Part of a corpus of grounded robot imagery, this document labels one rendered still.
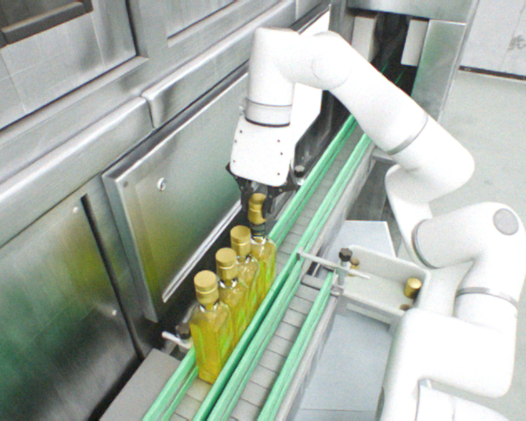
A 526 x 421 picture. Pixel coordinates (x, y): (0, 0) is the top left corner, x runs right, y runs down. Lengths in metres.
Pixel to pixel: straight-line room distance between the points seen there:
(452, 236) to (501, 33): 3.78
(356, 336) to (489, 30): 3.62
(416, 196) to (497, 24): 3.71
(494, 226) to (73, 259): 0.61
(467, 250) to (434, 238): 0.05
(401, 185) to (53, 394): 0.65
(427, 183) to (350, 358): 0.51
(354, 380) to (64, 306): 0.65
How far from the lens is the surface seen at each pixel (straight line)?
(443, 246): 0.74
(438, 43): 1.58
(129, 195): 0.66
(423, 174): 0.73
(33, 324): 0.69
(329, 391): 1.05
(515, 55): 4.50
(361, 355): 1.11
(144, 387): 0.93
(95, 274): 0.74
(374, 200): 1.91
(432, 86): 1.63
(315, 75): 0.65
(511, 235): 0.73
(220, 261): 0.71
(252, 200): 0.76
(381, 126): 0.70
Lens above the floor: 1.68
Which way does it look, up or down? 42 degrees down
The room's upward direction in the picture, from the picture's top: straight up
